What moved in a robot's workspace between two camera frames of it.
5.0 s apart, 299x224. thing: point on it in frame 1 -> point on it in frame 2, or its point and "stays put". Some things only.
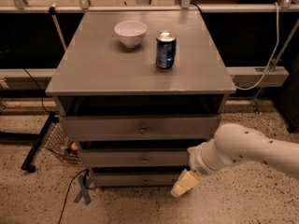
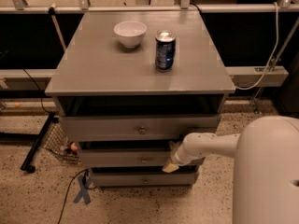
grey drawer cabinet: [136, 90] stays put
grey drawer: [134, 158] stays put
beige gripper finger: [185, 183] -> [170, 167]
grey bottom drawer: [136, 180] stays put
